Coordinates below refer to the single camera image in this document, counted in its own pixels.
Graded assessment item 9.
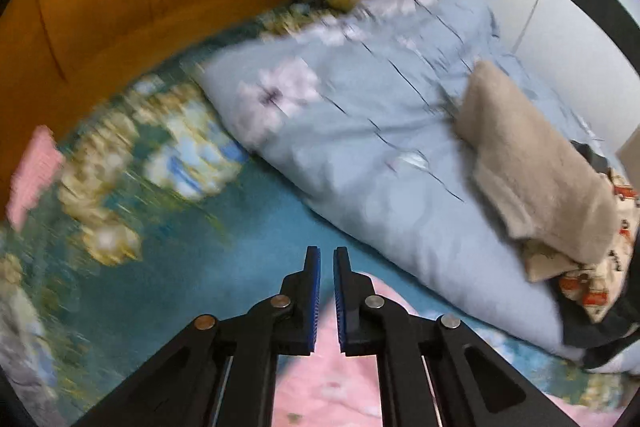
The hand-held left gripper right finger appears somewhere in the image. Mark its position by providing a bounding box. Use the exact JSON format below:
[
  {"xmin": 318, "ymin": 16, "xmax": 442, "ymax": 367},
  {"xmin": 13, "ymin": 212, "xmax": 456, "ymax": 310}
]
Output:
[{"xmin": 333, "ymin": 246, "xmax": 551, "ymax": 427}]

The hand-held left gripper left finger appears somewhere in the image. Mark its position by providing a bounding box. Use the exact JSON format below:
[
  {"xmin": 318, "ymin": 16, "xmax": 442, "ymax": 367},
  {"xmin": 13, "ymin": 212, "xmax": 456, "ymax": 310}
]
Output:
[{"xmin": 75, "ymin": 246, "xmax": 321, "ymax": 427}]

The pink floral knitted sweater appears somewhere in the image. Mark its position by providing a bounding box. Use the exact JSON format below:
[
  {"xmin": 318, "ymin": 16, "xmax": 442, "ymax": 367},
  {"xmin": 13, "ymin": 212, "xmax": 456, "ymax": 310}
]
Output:
[{"xmin": 272, "ymin": 274, "xmax": 618, "ymax": 427}]

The teal floral bed sheet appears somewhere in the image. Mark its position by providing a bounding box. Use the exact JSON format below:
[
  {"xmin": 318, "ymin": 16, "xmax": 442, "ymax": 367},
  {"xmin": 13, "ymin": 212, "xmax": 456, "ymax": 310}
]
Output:
[{"xmin": 0, "ymin": 2, "xmax": 626, "ymax": 427}]

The light blue floral quilt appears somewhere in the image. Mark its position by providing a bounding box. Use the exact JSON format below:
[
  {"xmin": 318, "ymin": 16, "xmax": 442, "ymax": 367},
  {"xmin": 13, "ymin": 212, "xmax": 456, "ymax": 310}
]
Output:
[{"xmin": 197, "ymin": 0, "xmax": 601, "ymax": 355}]

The beige folded garment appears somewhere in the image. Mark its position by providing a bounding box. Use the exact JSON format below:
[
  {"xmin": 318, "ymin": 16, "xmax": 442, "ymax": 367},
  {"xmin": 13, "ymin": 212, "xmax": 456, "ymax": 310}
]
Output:
[{"xmin": 452, "ymin": 59, "xmax": 618, "ymax": 265}]

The cream printed garment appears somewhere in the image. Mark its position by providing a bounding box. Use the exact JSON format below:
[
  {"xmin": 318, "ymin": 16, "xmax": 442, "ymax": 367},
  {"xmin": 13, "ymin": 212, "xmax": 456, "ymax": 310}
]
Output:
[{"xmin": 522, "ymin": 167, "xmax": 640, "ymax": 323}]

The black garment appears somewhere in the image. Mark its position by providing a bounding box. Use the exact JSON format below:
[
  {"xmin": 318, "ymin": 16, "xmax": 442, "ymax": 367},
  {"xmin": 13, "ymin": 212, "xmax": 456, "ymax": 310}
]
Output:
[{"xmin": 545, "ymin": 142, "xmax": 640, "ymax": 370}]

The pink knitted cloth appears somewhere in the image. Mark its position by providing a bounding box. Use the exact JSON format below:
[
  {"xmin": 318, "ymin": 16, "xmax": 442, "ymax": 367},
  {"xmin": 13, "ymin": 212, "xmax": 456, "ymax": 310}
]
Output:
[{"xmin": 6, "ymin": 126, "xmax": 66, "ymax": 230}]

